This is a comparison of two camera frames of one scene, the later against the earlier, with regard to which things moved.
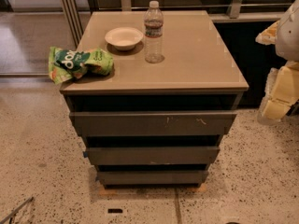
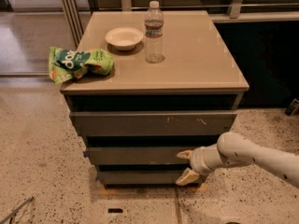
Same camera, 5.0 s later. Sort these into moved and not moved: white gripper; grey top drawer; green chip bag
Moved: white gripper
Not moved: grey top drawer; green chip bag
